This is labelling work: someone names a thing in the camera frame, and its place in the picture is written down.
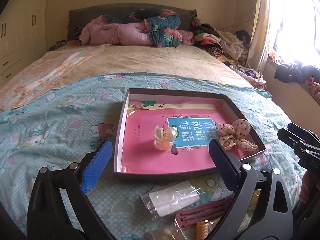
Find pile of clothes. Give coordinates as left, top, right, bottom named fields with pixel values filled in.
left=191, top=17, right=251, bottom=66

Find hello kitty teal blanket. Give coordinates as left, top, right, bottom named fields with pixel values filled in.
left=1, top=73, right=305, bottom=239

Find cream wardrobe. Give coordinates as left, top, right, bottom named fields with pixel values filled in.
left=1, top=0, right=47, bottom=86

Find earrings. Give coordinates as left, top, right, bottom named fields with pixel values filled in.
left=142, top=225, right=186, bottom=240

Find white card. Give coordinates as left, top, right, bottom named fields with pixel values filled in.
left=140, top=180, right=205, bottom=218

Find bed with beige sheet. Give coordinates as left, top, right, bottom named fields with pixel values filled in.
left=51, top=45, right=253, bottom=89

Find pink quilt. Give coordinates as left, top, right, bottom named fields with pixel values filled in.
left=79, top=15, right=154, bottom=46

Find dark shallow cardboard box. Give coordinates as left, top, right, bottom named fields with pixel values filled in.
left=113, top=88, right=266, bottom=180

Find grey headboard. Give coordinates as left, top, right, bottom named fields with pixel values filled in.
left=67, top=3, right=197, bottom=41

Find orange spiral hair tie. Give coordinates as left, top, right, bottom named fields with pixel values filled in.
left=195, top=220, right=209, bottom=240

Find dark floral quilt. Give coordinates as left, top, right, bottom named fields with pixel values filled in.
left=104, top=8, right=183, bottom=48

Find yellow clips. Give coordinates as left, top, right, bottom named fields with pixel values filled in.
left=238, top=190, right=260, bottom=232

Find clothes heap beside bed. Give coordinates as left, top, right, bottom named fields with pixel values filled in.
left=229, top=64, right=267, bottom=90

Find pink polka-dot bow scrunchie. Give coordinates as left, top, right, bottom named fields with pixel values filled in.
left=216, top=119, right=258, bottom=152

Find cream curtain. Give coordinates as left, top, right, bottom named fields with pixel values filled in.
left=247, top=0, right=272, bottom=73

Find peach floral towel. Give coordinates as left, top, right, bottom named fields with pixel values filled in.
left=1, top=43, right=111, bottom=111

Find maroon hair comb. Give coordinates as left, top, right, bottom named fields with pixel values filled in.
left=175, top=197, right=232, bottom=230

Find dark clothes on windowsill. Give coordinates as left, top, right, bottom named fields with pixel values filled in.
left=274, top=62, right=319, bottom=98

